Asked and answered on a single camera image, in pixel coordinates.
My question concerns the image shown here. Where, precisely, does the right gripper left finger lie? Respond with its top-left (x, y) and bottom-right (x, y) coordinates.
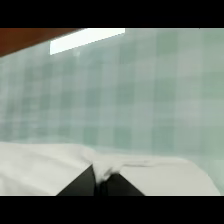
top-left (56, 164), bottom-right (98, 197)

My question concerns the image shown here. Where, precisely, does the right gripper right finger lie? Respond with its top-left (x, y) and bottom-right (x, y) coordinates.
top-left (99, 172), bottom-right (146, 197)

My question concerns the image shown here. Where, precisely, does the white garment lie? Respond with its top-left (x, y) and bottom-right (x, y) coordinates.
top-left (0, 141), bottom-right (222, 197)

